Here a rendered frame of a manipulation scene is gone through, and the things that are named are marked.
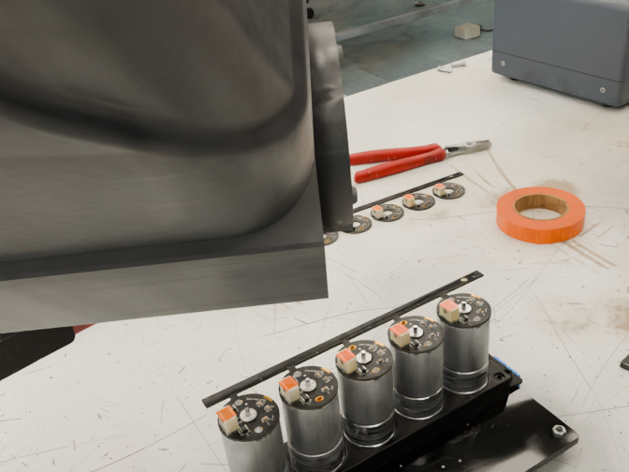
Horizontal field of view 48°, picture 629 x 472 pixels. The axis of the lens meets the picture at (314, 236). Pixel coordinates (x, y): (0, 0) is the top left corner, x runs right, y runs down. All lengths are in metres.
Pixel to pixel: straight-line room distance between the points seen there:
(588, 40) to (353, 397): 0.47
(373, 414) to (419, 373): 0.03
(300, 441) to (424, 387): 0.06
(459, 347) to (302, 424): 0.08
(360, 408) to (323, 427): 0.02
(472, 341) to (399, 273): 0.14
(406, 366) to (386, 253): 0.18
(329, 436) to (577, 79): 0.49
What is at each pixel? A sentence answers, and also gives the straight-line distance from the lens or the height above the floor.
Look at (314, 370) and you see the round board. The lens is 0.31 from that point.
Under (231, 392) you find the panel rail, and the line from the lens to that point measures 0.31.
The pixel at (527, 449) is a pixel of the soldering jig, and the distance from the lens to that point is 0.35.
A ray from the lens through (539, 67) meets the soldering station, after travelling 0.74.
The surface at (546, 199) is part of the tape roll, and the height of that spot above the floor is 0.76.
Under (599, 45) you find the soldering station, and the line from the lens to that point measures 0.70.
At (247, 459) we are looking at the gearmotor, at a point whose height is 0.80.
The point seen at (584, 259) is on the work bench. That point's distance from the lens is 0.49.
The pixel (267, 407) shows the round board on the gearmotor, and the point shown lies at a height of 0.81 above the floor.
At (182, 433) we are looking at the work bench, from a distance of 0.38.
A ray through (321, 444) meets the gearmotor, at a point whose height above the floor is 0.79.
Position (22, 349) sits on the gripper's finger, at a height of 0.85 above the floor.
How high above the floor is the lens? 1.02
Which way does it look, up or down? 32 degrees down
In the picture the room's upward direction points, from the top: 6 degrees counter-clockwise
